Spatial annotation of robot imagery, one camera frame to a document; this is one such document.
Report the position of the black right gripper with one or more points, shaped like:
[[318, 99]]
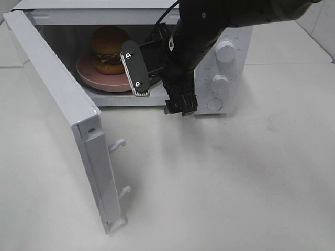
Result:
[[151, 63]]

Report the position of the burger with lettuce and cheese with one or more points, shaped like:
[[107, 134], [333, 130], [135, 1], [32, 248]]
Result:
[[105, 46]]

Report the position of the pink round plate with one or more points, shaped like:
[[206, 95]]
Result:
[[101, 76]]

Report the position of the round white door button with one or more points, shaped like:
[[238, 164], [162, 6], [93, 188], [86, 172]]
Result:
[[215, 104]]

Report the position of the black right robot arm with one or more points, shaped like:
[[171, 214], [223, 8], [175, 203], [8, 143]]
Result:
[[222, 23]]

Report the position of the lower white timer knob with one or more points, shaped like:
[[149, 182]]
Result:
[[219, 83]]

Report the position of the white microwave oven body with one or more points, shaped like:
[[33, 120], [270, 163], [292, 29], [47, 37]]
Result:
[[52, 38]]

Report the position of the upper white power knob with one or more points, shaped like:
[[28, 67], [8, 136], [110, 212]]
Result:
[[225, 51]]

